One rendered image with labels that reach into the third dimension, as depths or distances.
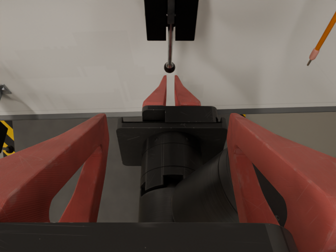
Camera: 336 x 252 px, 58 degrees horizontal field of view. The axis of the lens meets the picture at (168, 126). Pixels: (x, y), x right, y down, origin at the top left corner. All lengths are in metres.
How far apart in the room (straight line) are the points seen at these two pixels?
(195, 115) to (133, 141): 0.06
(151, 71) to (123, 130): 0.19
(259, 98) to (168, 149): 0.29
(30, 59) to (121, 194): 1.13
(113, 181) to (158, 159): 1.25
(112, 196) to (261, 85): 1.15
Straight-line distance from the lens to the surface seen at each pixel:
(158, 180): 0.25
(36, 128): 1.57
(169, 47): 0.31
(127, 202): 1.53
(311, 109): 0.59
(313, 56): 0.30
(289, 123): 1.50
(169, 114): 0.28
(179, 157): 0.26
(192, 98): 0.30
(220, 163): 0.18
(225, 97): 0.51
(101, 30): 0.40
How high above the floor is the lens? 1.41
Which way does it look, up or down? 83 degrees down
